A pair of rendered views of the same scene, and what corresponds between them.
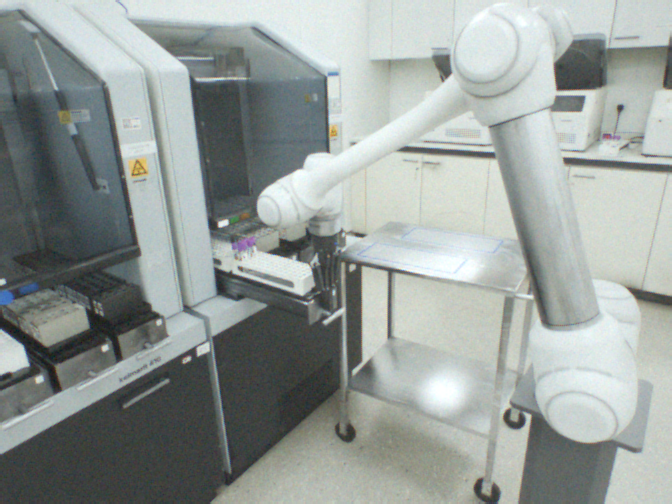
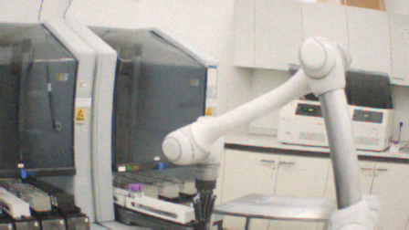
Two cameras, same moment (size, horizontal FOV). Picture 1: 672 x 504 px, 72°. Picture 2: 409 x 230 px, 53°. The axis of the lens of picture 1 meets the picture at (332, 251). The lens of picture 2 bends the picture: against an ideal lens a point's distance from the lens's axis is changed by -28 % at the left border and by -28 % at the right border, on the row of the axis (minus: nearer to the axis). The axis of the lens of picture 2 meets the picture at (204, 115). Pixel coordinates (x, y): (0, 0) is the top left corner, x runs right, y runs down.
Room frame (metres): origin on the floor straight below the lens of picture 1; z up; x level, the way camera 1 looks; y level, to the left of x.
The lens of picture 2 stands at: (-0.69, 0.15, 1.32)
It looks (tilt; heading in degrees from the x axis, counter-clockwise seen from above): 3 degrees down; 357
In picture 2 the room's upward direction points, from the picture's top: 3 degrees clockwise
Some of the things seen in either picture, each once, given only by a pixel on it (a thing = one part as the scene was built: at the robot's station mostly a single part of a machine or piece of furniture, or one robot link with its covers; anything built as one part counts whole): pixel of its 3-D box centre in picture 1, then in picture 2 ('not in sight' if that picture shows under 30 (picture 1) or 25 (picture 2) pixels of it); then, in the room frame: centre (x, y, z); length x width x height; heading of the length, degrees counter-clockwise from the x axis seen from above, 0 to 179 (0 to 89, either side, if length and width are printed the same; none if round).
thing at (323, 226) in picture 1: (324, 222); (206, 171); (1.21, 0.02, 1.03); 0.09 x 0.09 x 0.06
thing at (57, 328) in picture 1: (63, 326); (40, 203); (1.01, 0.67, 0.85); 0.12 x 0.02 x 0.06; 143
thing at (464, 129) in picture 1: (471, 95); (319, 106); (3.65, -1.07, 1.22); 0.62 x 0.56 x 0.64; 141
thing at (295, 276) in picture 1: (275, 272); (160, 210); (1.33, 0.18, 0.83); 0.30 x 0.10 x 0.06; 53
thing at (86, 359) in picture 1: (29, 324); (16, 203); (1.15, 0.85, 0.78); 0.73 x 0.14 x 0.09; 53
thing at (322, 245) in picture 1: (325, 247); (204, 190); (1.21, 0.02, 0.96); 0.08 x 0.07 x 0.09; 143
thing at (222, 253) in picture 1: (209, 253); (106, 193); (1.52, 0.43, 0.83); 0.30 x 0.10 x 0.06; 53
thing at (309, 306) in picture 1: (247, 278); (135, 214); (1.42, 0.29, 0.78); 0.73 x 0.14 x 0.09; 53
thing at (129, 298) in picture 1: (121, 302); (64, 202); (1.13, 0.57, 0.85); 0.12 x 0.02 x 0.06; 143
